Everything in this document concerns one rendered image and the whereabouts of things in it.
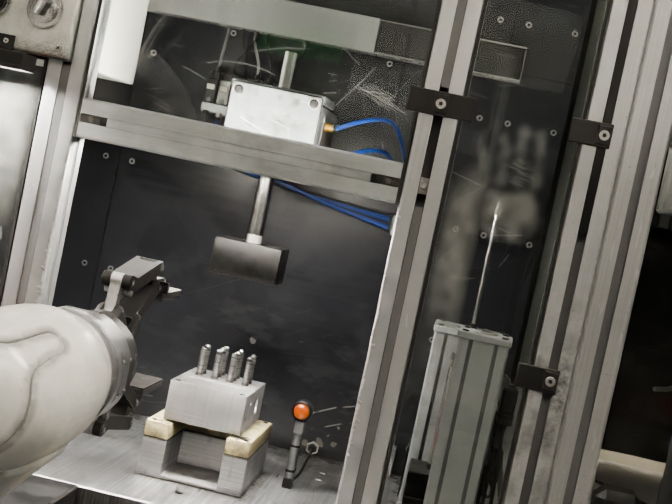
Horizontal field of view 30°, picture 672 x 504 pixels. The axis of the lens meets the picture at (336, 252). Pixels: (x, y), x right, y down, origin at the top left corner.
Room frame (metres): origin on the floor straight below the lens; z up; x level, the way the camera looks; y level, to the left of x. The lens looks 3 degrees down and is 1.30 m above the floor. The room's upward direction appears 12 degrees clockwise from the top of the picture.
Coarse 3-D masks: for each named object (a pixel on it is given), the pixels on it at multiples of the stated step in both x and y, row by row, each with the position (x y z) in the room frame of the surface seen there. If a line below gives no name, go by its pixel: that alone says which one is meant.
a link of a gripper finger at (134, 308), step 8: (144, 288) 1.09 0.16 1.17; (152, 288) 1.10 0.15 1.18; (160, 288) 1.11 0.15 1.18; (168, 288) 1.11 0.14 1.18; (128, 296) 1.08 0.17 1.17; (136, 296) 1.08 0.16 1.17; (144, 296) 1.08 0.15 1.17; (152, 296) 1.09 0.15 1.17; (120, 304) 1.06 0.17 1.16; (128, 304) 1.06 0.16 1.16; (136, 304) 1.07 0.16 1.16; (144, 304) 1.07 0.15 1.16; (128, 312) 1.05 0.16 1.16; (136, 312) 1.05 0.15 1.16; (144, 312) 1.08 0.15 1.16; (128, 320) 1.05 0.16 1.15; (136, 320) 1.04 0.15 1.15; (128, 328) 1.03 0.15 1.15; (136, 328) 1.04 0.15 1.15
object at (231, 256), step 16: (256, 192) 1.58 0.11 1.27; (256, 208) 1.57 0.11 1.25; (256, 224) 1.57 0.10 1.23; (224, 240) 1.55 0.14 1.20; (240, 240) 1.57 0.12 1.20; (256, 240) 1.57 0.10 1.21; (224, 256) 1.55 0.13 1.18; (240, 256) 1.55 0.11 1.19; (256, 256) 1.55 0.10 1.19; (272, 256) 1.55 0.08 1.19; (224, 272) 1.55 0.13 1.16; (240, 272) 1.55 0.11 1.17; (256, 272) 1.55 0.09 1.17; (272, 272) 1.55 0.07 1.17
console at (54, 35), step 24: (0, 0) 1.39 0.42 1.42; (24, 0) 1.39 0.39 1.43; (48, 0) 1.38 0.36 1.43; (72, 0) 1.39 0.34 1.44; (0, 24) 1.40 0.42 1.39; (24, 24) 1.39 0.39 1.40; (48, 24) 1.38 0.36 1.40; (72, 24) 1.39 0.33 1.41; (24, 48) 1.39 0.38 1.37; (48, 48) 1.39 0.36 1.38; (72, 48) 1.40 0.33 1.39
